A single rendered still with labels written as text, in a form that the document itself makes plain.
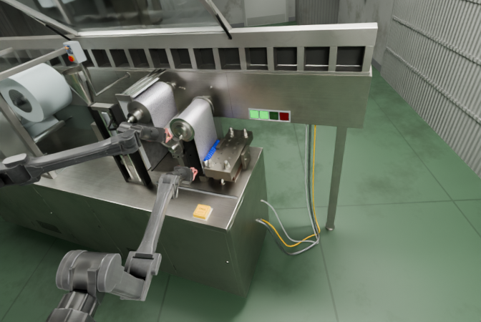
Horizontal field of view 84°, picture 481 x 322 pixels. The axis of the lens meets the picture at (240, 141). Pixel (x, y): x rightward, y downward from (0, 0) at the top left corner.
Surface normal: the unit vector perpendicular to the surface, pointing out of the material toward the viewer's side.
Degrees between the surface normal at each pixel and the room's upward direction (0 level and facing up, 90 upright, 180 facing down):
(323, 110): 90
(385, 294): 0
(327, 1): 90
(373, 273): 0
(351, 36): 90
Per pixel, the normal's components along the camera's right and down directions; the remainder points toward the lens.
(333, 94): -0.33, 0.58
